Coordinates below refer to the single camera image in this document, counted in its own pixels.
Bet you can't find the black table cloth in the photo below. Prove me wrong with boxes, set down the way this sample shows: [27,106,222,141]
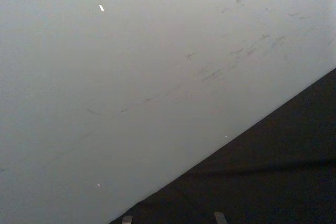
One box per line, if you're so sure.
[109,68,336,224]

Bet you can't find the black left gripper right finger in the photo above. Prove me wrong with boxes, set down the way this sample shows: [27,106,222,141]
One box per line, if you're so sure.
[213,211,228,224]

